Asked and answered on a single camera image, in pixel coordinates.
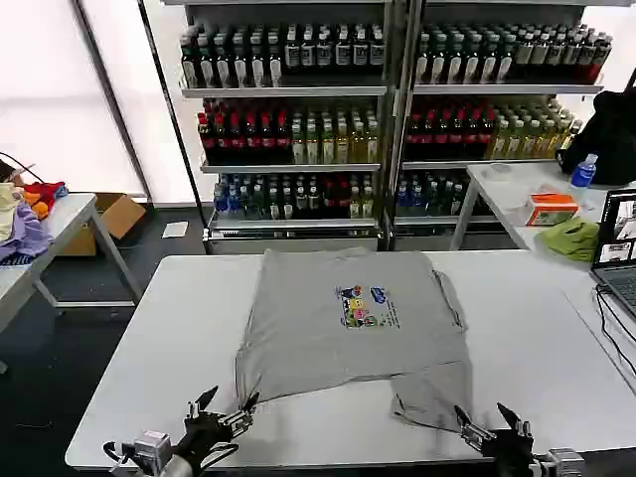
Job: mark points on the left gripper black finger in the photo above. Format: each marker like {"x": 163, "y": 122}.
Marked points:
{"x": 241, "y": 420}
{"x": 195, "y": 411}

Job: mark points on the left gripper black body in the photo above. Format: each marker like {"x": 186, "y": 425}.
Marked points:
{"x": 201, "y": 433}

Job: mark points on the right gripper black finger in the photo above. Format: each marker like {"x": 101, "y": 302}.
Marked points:
{"x": 477, "y": 434}
{"x": 523, "y": 429}

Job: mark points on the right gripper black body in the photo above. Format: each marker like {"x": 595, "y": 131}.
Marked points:
{"x": 512, "y": 454}

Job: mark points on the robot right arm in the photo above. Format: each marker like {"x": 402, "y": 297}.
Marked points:
{"x": 561, "y": 463}

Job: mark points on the grey printed t-shirt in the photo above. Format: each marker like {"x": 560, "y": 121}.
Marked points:
{"x": 338, "y": 358}

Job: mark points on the white paper sheet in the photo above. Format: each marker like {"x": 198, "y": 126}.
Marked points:
{"x": 176, "y": 229}

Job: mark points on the green cloth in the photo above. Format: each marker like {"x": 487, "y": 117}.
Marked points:
{"x": 571, "y": 239}

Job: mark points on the brown cardboard box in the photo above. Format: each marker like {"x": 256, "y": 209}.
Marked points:
{"x": 116, "y": 213}

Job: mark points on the open laptop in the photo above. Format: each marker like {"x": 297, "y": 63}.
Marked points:
{"x": 618, "y": 233}

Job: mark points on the orange tissue box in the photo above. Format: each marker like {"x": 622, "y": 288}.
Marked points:
{"x": 551, "y": 208}

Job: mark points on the grey side table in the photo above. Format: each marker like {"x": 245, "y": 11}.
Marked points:
{"x": 74, "y": 213}

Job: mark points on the white desk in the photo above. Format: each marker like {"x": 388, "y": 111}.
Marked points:
{"x": 502, "y": 199}

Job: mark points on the purple cloth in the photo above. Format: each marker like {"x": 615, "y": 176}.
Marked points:
{"x": 25, "y": 231}

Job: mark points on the blue-labelled water bottle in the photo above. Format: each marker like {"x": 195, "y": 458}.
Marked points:
{"x": 584, "y": 176}

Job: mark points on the red cloth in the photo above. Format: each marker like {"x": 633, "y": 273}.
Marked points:
{"x": 44, "y": 195}

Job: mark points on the pale yellow cloth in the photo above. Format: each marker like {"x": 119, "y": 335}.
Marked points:
{"x": 7, "y": 211}

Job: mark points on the steel shelf with bottles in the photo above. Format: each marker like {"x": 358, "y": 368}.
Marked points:
{"x": 487, "y": 124}
{"x": 293, "y": 129}

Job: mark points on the black backpack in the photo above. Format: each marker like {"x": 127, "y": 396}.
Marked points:
{"x": 608, "y": 139}

